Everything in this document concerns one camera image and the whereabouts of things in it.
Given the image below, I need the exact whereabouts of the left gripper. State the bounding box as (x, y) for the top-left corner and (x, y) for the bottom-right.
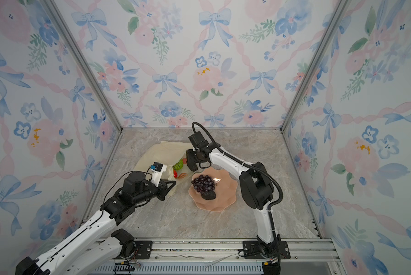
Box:
(135, 178), (177, 206)

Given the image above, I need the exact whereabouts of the green custard apple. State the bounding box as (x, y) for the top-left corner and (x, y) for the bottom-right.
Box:
(173, 159), (184, 171)

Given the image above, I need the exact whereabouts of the yellow plastic bag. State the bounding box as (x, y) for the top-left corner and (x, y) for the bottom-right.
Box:
(133, 142), (194, 197)

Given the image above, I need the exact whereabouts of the purple grape bunch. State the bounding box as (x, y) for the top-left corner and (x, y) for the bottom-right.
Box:
(191, 174), (216, 193)

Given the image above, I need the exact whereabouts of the dark avocado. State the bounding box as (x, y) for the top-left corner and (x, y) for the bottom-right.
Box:
(201, 190), (216, 201)

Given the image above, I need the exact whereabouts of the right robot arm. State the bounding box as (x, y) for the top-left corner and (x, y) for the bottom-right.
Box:
(187, 132), (278, 258)

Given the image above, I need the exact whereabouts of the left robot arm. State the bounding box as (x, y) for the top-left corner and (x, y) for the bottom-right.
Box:
(15, 171), (176, 275)

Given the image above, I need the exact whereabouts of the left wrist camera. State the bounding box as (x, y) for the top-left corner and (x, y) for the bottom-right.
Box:
(150, 162), (167, 187)

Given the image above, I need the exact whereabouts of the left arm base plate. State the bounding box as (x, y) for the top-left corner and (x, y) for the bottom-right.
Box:
(131, 240), (153, 260)

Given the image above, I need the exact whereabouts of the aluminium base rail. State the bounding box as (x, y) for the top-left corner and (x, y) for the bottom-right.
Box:
(78, 238), (346, 275)

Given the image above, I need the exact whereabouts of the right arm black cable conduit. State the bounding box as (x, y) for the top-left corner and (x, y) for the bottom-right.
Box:
(191, 121), (284, 238)

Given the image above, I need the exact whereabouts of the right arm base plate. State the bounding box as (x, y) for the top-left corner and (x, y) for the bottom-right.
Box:
(238, 240), (291, 261)

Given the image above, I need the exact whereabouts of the left aluminium corner post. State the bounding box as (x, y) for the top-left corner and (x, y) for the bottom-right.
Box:
(41, 0), (123, 133)

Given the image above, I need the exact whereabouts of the aluminium corner post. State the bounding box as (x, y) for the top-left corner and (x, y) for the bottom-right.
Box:
(280, 0), (349, 134)
(41, 0), (123, 133)

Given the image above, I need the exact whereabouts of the right aluminium corner post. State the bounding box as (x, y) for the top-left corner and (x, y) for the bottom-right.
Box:
(280, 0), (349, 134)

